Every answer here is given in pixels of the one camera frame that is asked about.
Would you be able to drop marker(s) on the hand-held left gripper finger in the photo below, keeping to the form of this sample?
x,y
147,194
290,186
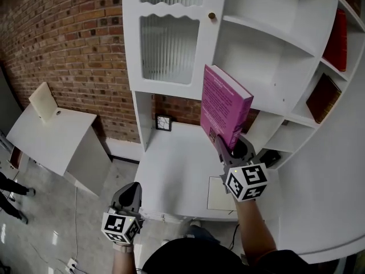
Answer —
x,y
137,198
121,195

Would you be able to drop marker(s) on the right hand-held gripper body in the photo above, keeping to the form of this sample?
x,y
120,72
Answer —
x,y
246,181

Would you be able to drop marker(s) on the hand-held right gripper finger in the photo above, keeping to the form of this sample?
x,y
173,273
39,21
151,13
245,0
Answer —
x,y
223,151
250,153

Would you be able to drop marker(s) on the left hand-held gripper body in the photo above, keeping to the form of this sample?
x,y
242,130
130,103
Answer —
x,y
117,227

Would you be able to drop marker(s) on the pink book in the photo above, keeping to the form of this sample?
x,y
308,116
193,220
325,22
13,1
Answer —
x,y
219,104

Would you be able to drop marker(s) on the brown book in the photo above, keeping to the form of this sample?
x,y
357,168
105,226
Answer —
x,y
323,97

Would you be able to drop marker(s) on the white desk with shelving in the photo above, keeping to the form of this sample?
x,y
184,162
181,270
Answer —
x,y
256,53

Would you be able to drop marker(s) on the red book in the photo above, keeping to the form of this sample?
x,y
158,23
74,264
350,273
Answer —
x,y
336,41

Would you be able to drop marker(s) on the person's left forearm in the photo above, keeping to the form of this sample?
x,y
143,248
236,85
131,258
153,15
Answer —
x,y
122,262

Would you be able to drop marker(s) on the person's right forearm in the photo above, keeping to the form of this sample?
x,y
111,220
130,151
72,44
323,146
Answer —
x,y
253,230

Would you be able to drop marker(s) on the black square box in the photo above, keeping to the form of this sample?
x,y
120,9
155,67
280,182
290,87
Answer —
x,y
269,158

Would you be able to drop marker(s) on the light grey wristband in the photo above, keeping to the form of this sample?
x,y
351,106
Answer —
x,y
123,247

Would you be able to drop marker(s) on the open white notebook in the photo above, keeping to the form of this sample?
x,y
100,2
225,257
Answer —
x,y
218,194

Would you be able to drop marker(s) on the person's white shoe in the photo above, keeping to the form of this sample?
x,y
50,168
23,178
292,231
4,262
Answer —
x,y
166,242
195,223

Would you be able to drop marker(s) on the white power strip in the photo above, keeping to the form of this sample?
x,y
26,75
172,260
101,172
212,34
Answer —
x,y
71,265

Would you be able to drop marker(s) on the person's jeans leg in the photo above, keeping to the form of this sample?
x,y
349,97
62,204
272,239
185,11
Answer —
x,y
199,234

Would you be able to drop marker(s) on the person's black shirt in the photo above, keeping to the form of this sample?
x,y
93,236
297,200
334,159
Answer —
x,y
199,258

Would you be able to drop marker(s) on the white side table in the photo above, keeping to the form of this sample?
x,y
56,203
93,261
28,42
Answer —
x,y
51,141

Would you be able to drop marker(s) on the white glass cabinet door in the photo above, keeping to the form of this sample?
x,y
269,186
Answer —
x,y
206,56

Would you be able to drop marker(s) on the round brass door knob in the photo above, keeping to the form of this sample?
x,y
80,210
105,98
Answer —
x,y
211,15

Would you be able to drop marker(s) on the black picture frame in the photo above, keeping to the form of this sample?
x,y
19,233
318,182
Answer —
x,y
163,123

